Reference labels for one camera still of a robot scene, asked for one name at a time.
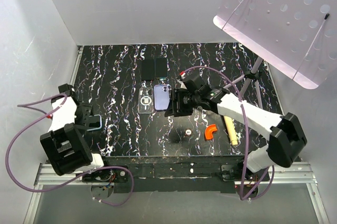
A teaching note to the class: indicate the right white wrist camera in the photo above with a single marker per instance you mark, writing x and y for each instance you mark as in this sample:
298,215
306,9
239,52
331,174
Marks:
180,80

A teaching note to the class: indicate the wooden recorder flute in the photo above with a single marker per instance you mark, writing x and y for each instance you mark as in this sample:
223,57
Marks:
231,131

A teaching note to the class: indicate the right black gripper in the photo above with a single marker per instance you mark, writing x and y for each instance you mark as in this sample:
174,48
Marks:
172,110

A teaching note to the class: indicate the orange elbow pipe piece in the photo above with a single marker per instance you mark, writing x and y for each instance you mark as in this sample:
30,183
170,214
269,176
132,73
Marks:
209,131

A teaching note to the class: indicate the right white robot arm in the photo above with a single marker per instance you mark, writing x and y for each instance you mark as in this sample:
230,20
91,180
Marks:
284,134

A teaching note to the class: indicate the lilac phone case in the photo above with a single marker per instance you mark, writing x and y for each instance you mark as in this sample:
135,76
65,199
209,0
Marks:
161,97

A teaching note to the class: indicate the clear magsafe phone case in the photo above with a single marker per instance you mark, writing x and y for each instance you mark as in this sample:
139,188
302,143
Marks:
145,100

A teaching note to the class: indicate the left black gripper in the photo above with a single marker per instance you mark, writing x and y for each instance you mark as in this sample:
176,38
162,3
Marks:
87,109

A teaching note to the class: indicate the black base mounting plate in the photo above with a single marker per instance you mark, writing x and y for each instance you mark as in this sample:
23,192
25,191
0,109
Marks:
170,174

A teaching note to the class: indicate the white perforated music stand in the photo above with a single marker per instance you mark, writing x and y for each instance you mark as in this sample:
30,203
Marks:
297,37

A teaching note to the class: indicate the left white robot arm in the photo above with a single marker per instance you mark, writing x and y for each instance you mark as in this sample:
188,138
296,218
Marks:
64,143

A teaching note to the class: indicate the dark phone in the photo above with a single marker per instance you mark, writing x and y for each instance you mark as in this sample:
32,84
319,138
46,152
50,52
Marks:
148,70

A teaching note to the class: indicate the phone with teal case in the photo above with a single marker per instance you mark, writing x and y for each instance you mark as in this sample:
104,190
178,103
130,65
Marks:
94,123

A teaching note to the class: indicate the small round white cap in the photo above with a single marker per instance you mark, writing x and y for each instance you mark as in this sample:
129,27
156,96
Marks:
188,132

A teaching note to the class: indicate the black smartphone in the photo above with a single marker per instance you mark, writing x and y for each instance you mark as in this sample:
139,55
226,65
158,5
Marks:
161,68

